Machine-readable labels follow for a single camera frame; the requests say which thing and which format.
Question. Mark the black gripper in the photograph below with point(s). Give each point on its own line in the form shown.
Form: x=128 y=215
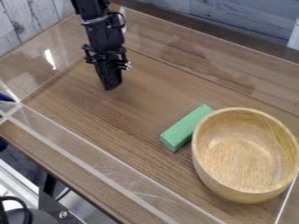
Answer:
x=104 y=49

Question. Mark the green rectangular block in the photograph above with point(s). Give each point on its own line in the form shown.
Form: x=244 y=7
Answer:
x=177 y=135

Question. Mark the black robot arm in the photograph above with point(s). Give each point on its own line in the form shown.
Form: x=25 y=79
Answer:
x=90 y=9

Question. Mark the brown wooden bowl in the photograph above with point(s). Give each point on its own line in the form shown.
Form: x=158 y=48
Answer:
x=244 y=154

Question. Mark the blue object at left edge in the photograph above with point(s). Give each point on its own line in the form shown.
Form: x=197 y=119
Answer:
x=5 y=98

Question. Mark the black table leg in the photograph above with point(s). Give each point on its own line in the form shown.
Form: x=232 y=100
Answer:
x=49 y=185

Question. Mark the clear acrylic corner bracket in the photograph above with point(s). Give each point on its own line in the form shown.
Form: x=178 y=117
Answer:
x=121 y=11

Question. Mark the clear acrylic front wall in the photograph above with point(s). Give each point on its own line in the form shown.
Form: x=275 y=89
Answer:
x=96 y=139

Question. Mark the black metal mount plate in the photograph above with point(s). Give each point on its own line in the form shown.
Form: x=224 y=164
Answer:
x=52 y=207

